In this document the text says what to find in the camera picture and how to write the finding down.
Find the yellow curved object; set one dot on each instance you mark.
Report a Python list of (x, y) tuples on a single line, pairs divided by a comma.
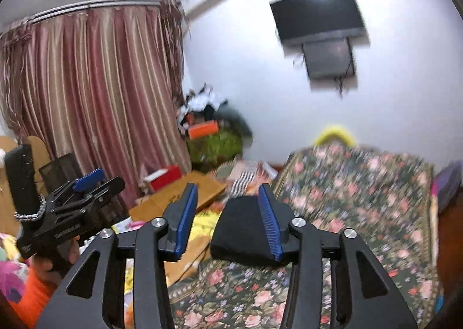
[(334, 133)]

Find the person's left hand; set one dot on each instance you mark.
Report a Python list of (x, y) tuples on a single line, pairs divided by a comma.
[(43, 265)]

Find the grey pillow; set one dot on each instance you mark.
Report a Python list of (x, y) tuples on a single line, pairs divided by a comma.
[(237, 123)]

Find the pink striped curtain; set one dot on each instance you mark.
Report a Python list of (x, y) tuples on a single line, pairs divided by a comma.
[(90, 97)]

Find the black zip hoodie jacket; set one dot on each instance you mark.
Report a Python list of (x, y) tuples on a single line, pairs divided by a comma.
[(242, 231)]

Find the wall television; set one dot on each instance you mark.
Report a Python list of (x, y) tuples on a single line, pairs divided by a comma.
[(316, 12)]

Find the black mesh basket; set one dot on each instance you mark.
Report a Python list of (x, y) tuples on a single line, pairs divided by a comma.
[(58, 171)]

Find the pink printed cloth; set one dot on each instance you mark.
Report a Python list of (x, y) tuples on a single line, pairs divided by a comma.
[(12, 271)]

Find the pile of clothes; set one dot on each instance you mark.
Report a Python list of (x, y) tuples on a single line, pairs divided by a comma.
[(202, 101)]

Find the orange box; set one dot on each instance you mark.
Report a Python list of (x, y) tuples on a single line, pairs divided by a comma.
[(203, 130)]

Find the green patterned box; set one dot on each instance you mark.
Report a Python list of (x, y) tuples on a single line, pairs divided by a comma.
[(215, 150)]

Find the red box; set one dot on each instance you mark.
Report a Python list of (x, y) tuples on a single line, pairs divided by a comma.
[(162, 177)]

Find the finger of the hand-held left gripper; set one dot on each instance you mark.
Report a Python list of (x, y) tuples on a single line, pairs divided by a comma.
[(87, 179), (106, 189)]

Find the striped cloth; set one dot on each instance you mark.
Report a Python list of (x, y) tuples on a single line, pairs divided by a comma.
[(246, 177)]

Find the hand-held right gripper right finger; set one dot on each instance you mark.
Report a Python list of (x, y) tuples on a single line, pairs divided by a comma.
[(269, 220)]

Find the tan cardboard box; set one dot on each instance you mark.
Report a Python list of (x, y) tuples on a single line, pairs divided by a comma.
[(195, 193)]

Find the floral quilt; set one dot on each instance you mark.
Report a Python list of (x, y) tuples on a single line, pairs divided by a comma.
[(343, 198)]

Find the curtain rail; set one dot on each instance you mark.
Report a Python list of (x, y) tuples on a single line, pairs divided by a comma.
[(90, 5)]

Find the purple bag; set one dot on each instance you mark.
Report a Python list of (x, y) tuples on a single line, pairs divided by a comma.
[(448, 184)]

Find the rounded wooden board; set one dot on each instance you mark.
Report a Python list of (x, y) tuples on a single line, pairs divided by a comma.
[(36, 146)]

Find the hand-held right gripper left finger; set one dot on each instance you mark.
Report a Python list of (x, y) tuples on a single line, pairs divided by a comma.
[(186, 220)]

